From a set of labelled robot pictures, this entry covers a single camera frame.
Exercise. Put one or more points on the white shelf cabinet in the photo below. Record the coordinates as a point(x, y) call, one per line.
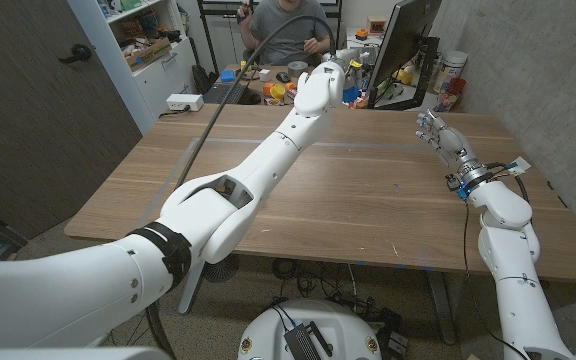
point(160, 75)

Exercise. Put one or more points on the clear container with red lid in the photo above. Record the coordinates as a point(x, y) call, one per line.
point(452, 92)

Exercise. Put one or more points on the white table leg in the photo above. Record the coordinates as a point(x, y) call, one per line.
point(190, 290)

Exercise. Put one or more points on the grey duct tape roll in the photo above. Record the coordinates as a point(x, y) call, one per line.
point(298, 69)

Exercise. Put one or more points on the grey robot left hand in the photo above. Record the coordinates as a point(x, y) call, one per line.
point(353, 72)

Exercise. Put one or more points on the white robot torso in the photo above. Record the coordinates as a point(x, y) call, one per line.
point(313, 320)

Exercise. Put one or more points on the round black floor fan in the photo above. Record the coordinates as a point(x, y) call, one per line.
point(221, 272)

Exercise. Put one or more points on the black computer monitor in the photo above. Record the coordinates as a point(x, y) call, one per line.
point(404, 35)

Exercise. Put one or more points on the black computer mouse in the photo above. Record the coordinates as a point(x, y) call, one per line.
point(283, 77)

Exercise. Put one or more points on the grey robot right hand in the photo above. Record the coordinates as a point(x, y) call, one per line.
point(450, 142)

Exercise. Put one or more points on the grey table leg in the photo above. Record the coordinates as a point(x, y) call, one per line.
point(442, 310)

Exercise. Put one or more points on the white power strip box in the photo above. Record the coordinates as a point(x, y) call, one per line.
point(184, 102)

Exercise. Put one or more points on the black device on torso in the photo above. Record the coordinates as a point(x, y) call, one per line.
point(300, 344)

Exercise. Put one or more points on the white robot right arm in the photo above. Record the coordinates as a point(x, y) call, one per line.
point(513, 260)

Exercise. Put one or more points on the yellow cup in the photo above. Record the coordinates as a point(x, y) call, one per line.
point(278, 91)

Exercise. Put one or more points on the small blue box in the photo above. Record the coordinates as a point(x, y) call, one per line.
point(227, 76)

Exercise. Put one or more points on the orange wooden box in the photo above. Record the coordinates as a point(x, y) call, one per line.
point(376, 25)

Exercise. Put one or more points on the cardboard box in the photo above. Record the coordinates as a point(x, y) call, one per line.
point(148, 54)

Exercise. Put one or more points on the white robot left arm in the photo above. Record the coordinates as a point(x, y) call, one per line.
point(248, 175)

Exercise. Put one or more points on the person in grey t-shirt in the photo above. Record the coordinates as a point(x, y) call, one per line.
point(288, 40)

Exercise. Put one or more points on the black laptop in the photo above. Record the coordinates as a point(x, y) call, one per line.
point(223, 93)

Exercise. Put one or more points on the white round canister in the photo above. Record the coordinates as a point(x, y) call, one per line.
point(450, 67)

